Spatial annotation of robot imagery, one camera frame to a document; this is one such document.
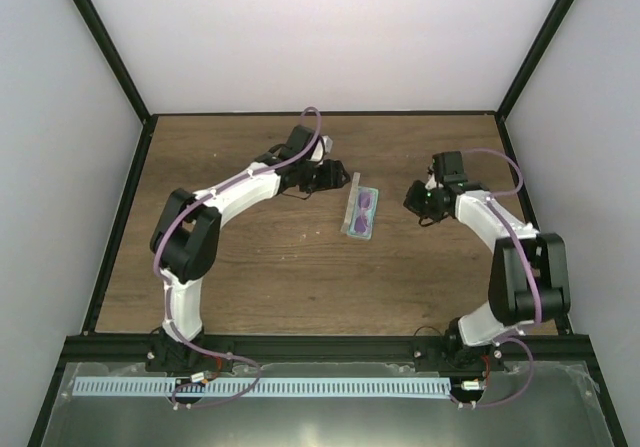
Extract light blue cleaning cloth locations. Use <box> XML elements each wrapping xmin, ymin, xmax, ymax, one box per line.
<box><xmin>347</xmin><ymin>187</ymin><xmax>379</xmax><ymax>240</ymax></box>

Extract pink sunglasses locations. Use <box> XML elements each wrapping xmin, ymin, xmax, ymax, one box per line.
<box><xmin>350</xmin><ymin>189</ymin><xmax>376</xmax><ymax>237</ymax></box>

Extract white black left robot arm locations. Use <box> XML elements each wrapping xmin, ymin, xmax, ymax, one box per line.
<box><xmin>150</xmin><ymin>125</ymin><xmax>350</xmax><ymax>371</ymax></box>

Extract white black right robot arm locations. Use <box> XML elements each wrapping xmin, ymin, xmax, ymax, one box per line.
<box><xmin>404</xmin><ymin>151</ymin><xmax>571</xmax><ymax>370</ymax></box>

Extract metal front plate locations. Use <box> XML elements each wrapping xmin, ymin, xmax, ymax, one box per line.
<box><xmin>42</xmin><ymin>362</ymin><xmax>614</xmax><ymax>446</ymax></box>

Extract light blue slotted strip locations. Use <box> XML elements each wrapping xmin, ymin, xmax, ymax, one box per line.
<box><xmin>72</xmin><ymin>376</ymin><xmax>451</xmax><ymax>399</ymax></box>

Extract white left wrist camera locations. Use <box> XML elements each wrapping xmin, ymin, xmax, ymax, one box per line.
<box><xmin>308</xmin><ymin>135</ymin><xmax>333</xmax><ymax>163</ymax></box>

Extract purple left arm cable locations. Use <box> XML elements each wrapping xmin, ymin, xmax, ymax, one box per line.
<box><xmin>151</xmin><ymin>106</ymin><xmax>323</xmax><ymax>373</ymax></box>

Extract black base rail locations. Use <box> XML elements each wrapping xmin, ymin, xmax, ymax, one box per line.
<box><xmin>63</xmin><ymin>333</ymin><xmax>591</xmax><ymax>373</ymax></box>

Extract black enclosure frame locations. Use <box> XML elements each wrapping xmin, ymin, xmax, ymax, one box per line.
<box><xmin>24</xmin><ymin>0</ymin><xmax>627</xmax><ymax>447</ymax></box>

